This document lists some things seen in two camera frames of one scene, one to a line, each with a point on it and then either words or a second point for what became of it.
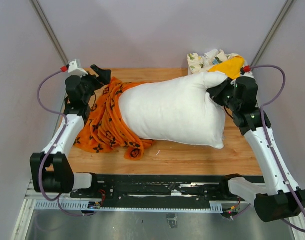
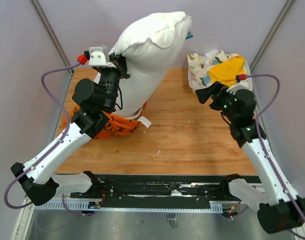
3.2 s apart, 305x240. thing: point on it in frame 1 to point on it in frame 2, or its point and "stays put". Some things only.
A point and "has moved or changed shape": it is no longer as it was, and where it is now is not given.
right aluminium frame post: x=288 y=4 stays put
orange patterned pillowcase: x=105 y=131 has moved or changed shape
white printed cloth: x=197 y=64 stays put
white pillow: x=179 y=110 to x=152 y=46
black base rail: x=163 y=187 stays put
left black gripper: x=105 y=77 to x=120 y=62
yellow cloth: x=232 y=67 stays put
